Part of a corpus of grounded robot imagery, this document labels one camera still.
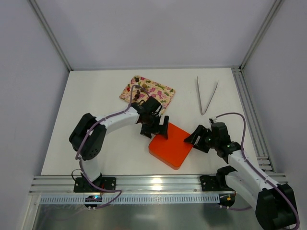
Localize orange box lid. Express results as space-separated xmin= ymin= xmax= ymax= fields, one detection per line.
xmin=148 ymin=123 xmax=193 ymax=156

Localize slotted cable duct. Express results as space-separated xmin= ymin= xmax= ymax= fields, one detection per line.
xmin=40 ymin=193 xmax=220 ymax=205

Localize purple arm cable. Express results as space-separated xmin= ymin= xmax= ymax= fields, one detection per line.
xmin=215 ymin=112 xmax=300 ymax=230
xmin=75 ymin=84 xmax=151 ymax=208

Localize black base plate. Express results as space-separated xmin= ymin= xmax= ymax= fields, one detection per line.
xmin=73 ymin=176 xmax=117 ymax=193
xmin=200 ymin=175 xmax=220 ymax=192

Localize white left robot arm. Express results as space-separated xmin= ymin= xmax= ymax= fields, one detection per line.
xmin=69 ymin=96 xmax=169 ymax=183

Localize floral tray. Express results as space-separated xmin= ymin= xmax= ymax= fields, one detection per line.
xmin=119 ymin=75 xmax=176 ymax=115

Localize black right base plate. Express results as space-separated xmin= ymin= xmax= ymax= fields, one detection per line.
xmin=200 ymin=175 xmax=220 ymax=192

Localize orange chocolate box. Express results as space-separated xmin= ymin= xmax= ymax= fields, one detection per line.
xmin=149 ymin=149 xmax=187 ymax=170

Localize metal tongs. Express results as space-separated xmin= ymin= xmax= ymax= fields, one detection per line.
xmin=196 ymin=76 xmax=219 ymax=115

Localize aluminium rail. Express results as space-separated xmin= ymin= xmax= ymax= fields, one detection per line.
xmin=231 ymin=67 xmax=276 ymax=173
xmin=28 ymin=172 xmax=292 ymax=195

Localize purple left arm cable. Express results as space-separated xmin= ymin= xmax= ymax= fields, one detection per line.
xmin=75 ymin=84 xmax=151 ymax=208

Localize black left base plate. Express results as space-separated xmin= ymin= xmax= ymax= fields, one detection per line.
xmin=73 ymin=176 xmax=117 ymax=193

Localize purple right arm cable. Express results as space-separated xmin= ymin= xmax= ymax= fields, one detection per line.
xmin=215 ymin=112 xmax=300 ymax=230

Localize aluminium right side rail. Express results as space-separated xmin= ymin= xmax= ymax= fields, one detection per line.
xmin=231 ymin=67 xmax=276 ymax=173

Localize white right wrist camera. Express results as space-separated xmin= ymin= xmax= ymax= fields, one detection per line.
xmin=209 ymin=117 xmax=217 ymax=124

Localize aluminium front rail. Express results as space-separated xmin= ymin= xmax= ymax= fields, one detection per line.
xmin=28 ymin=172 xmax=292 ymax=195

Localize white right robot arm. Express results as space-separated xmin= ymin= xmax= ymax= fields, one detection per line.
xmin=184 ymin=122 xmax=300 ymax=230

